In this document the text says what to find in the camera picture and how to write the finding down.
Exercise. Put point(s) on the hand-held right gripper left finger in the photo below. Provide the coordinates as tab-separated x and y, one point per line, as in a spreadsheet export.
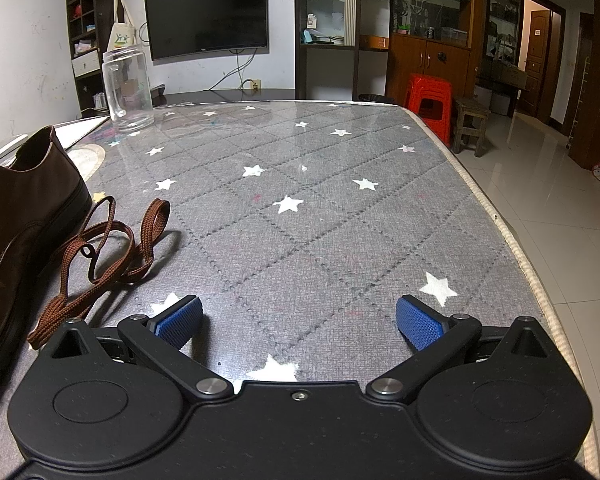
180	322

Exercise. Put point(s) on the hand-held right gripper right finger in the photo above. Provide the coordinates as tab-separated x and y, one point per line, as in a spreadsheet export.
420	322

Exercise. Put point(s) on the brown shoelace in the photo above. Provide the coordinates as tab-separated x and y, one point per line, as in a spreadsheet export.
52	317

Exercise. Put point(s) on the brown leather shoe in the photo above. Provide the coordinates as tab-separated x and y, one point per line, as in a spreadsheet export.
20	200

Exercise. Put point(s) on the grey star-print quilted mat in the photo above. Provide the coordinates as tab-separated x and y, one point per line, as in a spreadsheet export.
305	240

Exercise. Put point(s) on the white paper sheet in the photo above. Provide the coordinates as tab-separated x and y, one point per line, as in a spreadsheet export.
80	130

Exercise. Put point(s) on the small wooden stool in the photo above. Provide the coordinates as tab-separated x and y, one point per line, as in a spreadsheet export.
472	110

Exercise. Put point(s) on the clear glass mug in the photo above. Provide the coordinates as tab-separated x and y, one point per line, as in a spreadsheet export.
127	105

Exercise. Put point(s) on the dark television stand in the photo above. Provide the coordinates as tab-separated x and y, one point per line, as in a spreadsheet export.
230	95

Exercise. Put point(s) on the red plastic stool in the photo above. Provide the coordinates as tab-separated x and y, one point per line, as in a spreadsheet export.
430	85

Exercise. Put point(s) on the wooden display cabinet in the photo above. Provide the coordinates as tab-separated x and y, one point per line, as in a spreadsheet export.
430	60

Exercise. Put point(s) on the orange box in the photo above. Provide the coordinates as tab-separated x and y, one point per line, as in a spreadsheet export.
374	42

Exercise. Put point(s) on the brown panelled door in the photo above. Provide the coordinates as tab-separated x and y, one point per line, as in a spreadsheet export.
535	60

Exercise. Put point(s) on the white canvas tote bag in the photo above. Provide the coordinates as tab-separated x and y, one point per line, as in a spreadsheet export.
122	35

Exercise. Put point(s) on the black flat television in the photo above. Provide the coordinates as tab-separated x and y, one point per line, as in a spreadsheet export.
205	15

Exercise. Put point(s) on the dark bookshelf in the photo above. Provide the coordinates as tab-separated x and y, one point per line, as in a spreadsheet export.
87	20

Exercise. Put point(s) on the glass shelf display unit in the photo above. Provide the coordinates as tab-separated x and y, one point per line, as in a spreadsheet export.
349	5

